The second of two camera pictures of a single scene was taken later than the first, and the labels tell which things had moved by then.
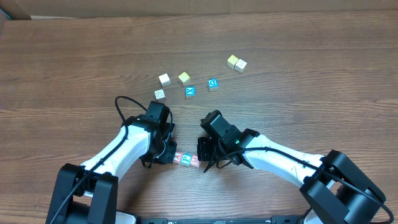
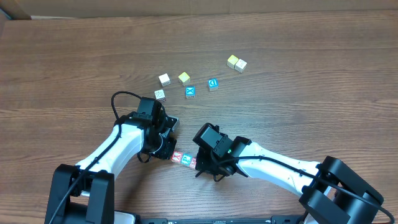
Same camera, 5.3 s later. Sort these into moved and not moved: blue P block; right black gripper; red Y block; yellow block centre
Moved: right black gripper
Not moved: blue P block; red Y block; yellow block centre
